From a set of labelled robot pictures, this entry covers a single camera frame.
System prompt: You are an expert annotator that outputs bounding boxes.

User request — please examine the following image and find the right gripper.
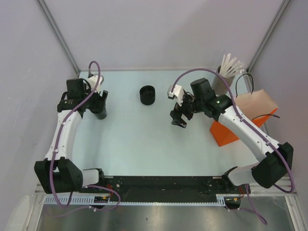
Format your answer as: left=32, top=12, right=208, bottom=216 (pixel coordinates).
left=170, top=91, right=205, bottom=128

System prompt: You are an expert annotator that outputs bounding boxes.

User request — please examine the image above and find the orange paper bag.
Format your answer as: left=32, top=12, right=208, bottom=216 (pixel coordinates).
left=209, top=73, right=281, bottom=147

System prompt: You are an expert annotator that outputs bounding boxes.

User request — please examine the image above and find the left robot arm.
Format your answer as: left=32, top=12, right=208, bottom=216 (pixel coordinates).
left=34, top=75, right=108, bottom=194

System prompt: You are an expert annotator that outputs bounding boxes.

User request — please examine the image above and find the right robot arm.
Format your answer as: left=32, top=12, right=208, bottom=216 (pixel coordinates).
left=167, top=78, right=294, bottom=193

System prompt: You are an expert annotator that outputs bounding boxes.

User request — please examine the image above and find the grey straw holder cup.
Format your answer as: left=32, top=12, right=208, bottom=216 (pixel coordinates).
left=212, top=76, right=235, bottom=96

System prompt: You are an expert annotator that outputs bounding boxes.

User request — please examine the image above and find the white straws bundle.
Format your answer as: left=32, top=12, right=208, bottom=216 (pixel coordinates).
left=219, top=53, right=244, bottom=78

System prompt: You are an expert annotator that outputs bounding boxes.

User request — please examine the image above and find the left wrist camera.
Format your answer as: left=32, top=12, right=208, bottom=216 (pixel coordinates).
left=87, top=75, right=104, bottom=93

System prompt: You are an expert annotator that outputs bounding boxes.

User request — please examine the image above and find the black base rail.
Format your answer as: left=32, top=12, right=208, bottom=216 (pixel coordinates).
left=79, top=175, right=251, bottom=203

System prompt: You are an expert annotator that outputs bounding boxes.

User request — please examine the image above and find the white cable duct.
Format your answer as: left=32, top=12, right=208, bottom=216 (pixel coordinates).
left=45, top=194, right=228, bottom=206

